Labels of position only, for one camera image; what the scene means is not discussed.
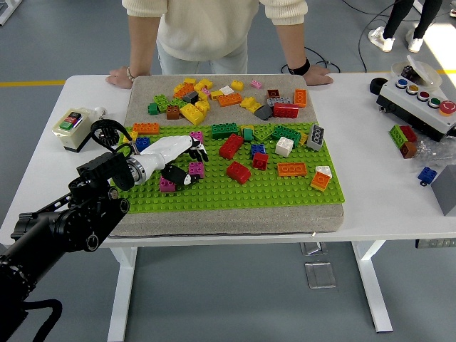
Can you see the person's left hand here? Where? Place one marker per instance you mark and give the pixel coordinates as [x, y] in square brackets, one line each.
[318, 77]

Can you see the person's right hand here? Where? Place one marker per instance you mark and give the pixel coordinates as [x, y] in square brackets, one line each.
[121, 77]

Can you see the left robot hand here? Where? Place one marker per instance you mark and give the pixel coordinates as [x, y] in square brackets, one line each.
[164, 149]

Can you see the magenta 2x2 brick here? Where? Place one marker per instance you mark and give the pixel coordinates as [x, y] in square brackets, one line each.
[166, 185]
[199, 166]
[196, 136]

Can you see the grey brick with black holes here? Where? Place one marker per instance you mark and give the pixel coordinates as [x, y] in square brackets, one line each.
[316, 137]

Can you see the dark green 2x4 brick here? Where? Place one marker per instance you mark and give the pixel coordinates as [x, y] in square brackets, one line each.
[225, 132]
[286, 134]

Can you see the red 2x4 brick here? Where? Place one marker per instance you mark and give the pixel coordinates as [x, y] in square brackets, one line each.
[231, 146]
[285, 111]

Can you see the white 2x2 brick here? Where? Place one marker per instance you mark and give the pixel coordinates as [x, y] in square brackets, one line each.
[284, 146]

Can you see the red sloped brick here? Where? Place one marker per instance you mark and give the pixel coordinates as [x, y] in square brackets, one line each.
[238, 172]

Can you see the blue 2x2 brick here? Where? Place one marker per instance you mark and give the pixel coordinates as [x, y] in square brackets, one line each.
[258, 149]
[142, 143]

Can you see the red 2x2 brick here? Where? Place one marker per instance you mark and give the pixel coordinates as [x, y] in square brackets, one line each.
[260, 161]

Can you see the person's left forearm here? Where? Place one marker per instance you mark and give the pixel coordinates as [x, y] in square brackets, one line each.
[290, 42]

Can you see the person's right forearm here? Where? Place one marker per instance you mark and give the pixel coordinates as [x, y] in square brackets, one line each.
[142, 39]

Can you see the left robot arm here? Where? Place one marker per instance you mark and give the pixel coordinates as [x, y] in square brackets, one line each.
[64, 224]

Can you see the yellow 2x2 brick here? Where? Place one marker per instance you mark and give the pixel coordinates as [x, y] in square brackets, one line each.
[133, 135]
[237, 85]
[304, 138]

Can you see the brown 2x2 brick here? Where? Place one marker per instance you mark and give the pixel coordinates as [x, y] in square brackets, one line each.
[273, 93]
[173, 113]

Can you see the small dark green brick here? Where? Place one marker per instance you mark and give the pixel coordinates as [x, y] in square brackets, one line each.
[153, 109]

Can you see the large yellow sloped brick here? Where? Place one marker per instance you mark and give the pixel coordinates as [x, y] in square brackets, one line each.
[192, 113]

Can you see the lime green 2x4 brick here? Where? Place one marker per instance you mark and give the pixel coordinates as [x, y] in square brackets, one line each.
[163, 102]

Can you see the small pink brick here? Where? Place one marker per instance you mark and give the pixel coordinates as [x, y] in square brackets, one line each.
[256, 84]
[206, 91]

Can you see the dark grey sloped brick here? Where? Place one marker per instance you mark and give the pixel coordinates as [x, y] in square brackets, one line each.
[264, 112]

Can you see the small yellow brick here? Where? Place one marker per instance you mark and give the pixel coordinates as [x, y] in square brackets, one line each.
[216, 94]

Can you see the yellow 2x3 brick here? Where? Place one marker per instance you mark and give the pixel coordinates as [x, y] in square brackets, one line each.
[203, 84]

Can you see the green baseplate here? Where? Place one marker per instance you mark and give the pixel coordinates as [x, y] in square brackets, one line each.
[231, 192]

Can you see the small white brick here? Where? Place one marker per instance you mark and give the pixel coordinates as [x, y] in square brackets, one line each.
[226, 90]

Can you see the white sloped brick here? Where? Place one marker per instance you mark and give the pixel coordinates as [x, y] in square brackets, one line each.
[326, 170]

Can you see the orange sloped brick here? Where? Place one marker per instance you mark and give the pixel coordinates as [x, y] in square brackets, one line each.
[320, 181]

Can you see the black smartwatch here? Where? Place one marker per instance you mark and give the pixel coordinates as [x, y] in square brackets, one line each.
[299, 67]

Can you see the white bulb-shaped part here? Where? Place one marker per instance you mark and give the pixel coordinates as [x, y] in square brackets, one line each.
[100, 114]

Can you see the grey flat plate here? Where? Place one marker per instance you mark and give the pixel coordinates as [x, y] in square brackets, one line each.
[281, 100]

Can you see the black tape roll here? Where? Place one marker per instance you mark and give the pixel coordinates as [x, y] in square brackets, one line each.
[374, 87]

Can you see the white shoe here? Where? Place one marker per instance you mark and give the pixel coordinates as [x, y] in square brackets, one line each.
[415, 44]
[383, 41]

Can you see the lime green flat plate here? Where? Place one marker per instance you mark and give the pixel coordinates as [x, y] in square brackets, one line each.
[263, 134]

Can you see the small black device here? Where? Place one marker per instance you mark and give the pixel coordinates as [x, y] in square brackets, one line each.
[409, 73]

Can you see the grey-brown mat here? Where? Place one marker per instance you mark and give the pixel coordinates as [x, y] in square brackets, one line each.
[221, 221]

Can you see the person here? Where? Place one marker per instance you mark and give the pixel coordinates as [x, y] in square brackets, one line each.
[203, 25]
[392, 18]

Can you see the white button control box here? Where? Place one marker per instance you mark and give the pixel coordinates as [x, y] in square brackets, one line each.
[409, 107]

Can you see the clear round container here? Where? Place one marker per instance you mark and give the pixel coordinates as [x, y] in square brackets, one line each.
[429, 73]

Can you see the clear plastic bag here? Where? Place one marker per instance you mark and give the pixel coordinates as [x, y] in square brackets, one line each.
[432, 153]

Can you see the white table leg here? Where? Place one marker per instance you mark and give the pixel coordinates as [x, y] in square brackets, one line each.
[370, 285]
[123, 292]

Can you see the small clear plastic box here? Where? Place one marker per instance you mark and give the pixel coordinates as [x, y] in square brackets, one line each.
[311, 248]

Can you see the grey box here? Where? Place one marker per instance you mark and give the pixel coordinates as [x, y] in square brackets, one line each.
[447, 192]

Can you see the large clear plastic box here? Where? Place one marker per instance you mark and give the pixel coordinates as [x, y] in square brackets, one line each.
[320, 276]

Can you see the table control panel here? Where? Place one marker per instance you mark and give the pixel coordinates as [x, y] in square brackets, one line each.
[436, 244]

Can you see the cream switch box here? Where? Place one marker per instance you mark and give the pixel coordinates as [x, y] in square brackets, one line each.
[71, 132]

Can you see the white furniture frame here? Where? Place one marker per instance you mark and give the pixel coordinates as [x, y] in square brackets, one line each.
[8, 10]

